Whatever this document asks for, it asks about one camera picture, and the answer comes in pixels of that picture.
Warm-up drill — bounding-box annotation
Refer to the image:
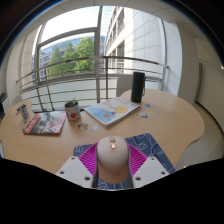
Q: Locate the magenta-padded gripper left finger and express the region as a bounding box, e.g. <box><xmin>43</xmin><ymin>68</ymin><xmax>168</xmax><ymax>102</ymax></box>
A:
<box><xmin>55</xmin><ymin>143</ymin><xmax>101</xmax><ymax>189</ymax></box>

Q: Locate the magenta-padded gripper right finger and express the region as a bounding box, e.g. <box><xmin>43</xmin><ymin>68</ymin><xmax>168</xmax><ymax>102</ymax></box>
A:
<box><xmin>128</xmin><ymin>143</ymin><xmax>170</xmax><ymax>189</ymax></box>

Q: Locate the beige computer mouse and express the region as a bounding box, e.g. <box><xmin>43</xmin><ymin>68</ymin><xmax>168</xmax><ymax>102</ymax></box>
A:
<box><xmin>96</xmin><ymin>135</ymin><xmax>130</xmax><ymax>185</ymax></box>

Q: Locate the blue patterned mouse pad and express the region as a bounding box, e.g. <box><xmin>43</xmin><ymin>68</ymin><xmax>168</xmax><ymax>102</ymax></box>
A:
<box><xmin>73</xmin><ymin>132</ymin><xmax>177</xmax><ymax>191</ymax></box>

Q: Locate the red cover magazine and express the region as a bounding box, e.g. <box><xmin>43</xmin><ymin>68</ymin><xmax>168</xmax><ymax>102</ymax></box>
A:
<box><xmin>23</xmin><ymin>110</ymin><xmax>67</xmax><ymax>136</ymax></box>

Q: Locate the printed tin with plant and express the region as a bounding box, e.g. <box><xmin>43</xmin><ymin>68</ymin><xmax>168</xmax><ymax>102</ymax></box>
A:
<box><xmin>64</xmin><ymin>98</ymin><xmax>82</xmax><ymax>122</ymax></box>

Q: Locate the light blue cover magazine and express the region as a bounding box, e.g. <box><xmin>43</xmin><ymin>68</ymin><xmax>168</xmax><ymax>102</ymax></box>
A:
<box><xmin>83</xmin><ymin>96</ymin><xmax>141</xmax><ymax>129</ymax></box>

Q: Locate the black cylinder bottle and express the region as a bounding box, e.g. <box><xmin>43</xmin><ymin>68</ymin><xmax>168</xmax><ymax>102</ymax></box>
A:
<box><xmin>130</xmin><ymin>71</ymin><xmax>146</xmax><ymax>104</ymax></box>

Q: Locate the white chair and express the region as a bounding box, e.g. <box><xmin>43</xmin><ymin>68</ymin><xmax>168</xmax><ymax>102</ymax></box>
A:
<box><xmin>11</xmin><ymin>95</ymin><xmax>24</xmax><ymax>107</ymax></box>
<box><xmin>115</xmin><ymin>73</ymin><xmax>134</xmax><ymax>98</ymax></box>

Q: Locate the metal balcony railing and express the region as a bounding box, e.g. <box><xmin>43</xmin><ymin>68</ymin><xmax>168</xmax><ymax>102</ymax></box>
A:
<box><xmin>15</xmin><ymin>55</ymin><xmax>169</xmax><ymax>111</ymax></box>

